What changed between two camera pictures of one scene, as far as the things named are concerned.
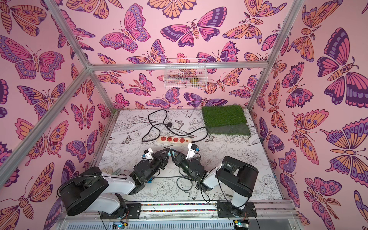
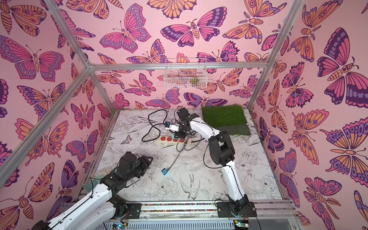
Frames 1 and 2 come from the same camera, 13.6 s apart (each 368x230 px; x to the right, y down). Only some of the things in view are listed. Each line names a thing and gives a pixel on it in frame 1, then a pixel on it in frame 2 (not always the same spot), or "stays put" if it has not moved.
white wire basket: (185, 74) stays put
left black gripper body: (154, 166) -> (140, 168)
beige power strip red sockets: (174, 140) stays put
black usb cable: (204, 197) -> (182, 149)
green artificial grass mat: (225, 120) stays put
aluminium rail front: (198, 212) stays put
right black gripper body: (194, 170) -> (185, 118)
